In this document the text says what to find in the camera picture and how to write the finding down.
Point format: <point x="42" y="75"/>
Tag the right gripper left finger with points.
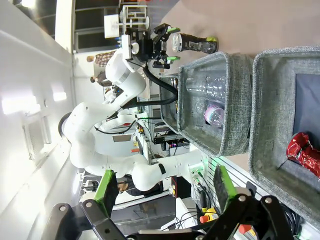
<point x="105" y="195"/>

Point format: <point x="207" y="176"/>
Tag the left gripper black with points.
<point x="157" y="47"/>

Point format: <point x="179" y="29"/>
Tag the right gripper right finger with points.
<point x="226" y="190"/>

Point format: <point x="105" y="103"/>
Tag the black drink can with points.
<point x="190" y="41"/>

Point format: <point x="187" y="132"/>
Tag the large clear plastic bottle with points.
<point x="210" y="86"/>

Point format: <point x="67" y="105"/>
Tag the small clear plastic bottle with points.
<point x="213" y="116"/>

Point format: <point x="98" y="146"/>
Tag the red snack bag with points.
<point x="305" y="155"/>

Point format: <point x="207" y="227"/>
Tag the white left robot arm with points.
<point x="82" y="140"/>

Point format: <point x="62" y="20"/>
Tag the grey fabric basket Plastic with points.
<point x="235" y="100"/>

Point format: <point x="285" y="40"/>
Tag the grey fabric basket Can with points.
<point x="272" y="100"/>

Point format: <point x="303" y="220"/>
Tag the yellow red emergency stop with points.
<point x="208" y="216"/>

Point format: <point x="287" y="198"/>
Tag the red push button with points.
<point x="245" y="228"/>

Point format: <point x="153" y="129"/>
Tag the white square box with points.
<point x="111" y="26"/>

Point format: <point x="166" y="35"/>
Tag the person in plaid shirt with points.
<point x="102" y="58"/>

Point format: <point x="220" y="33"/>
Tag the black electronics box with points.
<point x="170" y="141"/>

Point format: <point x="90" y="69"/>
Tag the person in dark top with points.
<point x="100" y="78"/>

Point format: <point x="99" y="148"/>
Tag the white ceiling air vent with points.
<point x="36" y="137"/>

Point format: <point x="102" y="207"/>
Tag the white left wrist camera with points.
<point x="126" y="45"/>

